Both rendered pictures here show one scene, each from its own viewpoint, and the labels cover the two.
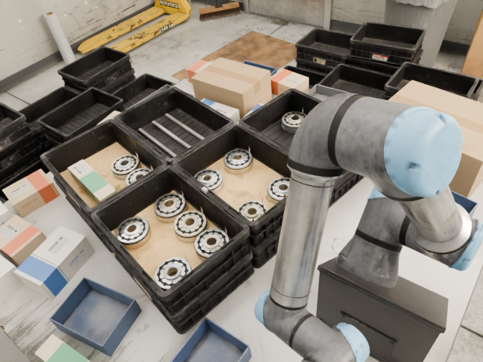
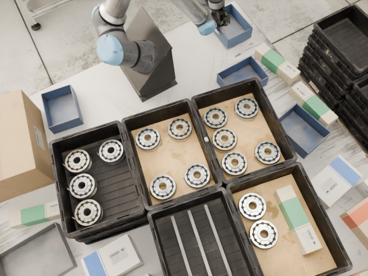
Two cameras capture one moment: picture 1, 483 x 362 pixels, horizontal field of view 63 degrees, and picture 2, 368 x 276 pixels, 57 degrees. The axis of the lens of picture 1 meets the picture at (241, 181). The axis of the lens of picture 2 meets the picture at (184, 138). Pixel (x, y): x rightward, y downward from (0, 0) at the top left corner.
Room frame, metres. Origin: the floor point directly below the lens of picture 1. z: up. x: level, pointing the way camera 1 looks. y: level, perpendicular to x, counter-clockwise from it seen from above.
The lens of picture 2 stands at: (1.35, 0.27, 2.14)
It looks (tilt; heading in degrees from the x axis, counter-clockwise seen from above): 65 degrees down; 206
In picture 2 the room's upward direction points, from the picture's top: 8 degrees counter-clockwise
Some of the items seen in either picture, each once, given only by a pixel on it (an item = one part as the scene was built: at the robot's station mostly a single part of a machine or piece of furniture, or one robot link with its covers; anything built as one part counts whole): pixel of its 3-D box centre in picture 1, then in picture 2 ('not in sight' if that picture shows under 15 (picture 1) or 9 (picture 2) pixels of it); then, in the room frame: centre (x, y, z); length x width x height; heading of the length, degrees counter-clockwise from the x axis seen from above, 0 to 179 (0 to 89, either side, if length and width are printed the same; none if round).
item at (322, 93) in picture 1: (321, 108); (35, 262); (1.47, -0.41, 0.73); 0.27 x 0.20 x 0.05; 140
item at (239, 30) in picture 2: not in sight; (229, 26); (0.10, 0.01, 0.75); 0.20 x 0.15 x 0.07; 49
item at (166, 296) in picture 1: (167, 223); (241, 127); (0.74, 0.23, 0.92); 0.40 x 0.30 x 0.02; 37
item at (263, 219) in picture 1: (243, 169); (169, 151); (0.92, -0.01, 0.92); 0.40 x 0.30 x 0.02; 37
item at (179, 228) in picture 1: (190, 223); (224, 138); (0.78, 0.17, 0.86); 0.10 x 0.10 x 0.01
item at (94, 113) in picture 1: (94, 140); not in sight; (1.95, 0.85, 0.37); 0.40 x 0.30 x 0.45; 137
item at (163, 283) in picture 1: (172, 273); (246, 107); (0.61, 0.22, 0.86); 0.10 x 0.10 x 0.01
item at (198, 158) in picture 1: (244, 181); (170, 156); (0.92, -0.01, 0.87); 0.40 x 0.30 x 0.11; 37
